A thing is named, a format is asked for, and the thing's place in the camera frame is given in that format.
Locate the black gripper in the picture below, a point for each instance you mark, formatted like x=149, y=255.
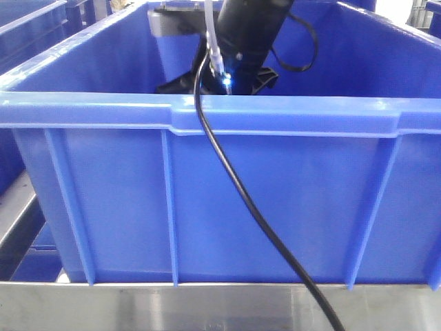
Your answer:
x=242, y=82

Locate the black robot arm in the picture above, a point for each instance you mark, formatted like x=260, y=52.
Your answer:
x=233, y=46

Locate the blue crate far left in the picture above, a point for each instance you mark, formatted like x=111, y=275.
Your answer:
x=31, y=27

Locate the blue crate lower left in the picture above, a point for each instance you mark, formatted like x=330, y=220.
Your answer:
x=42, y=261

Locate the grey camera box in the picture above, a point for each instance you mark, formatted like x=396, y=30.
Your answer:
x=177, y=19

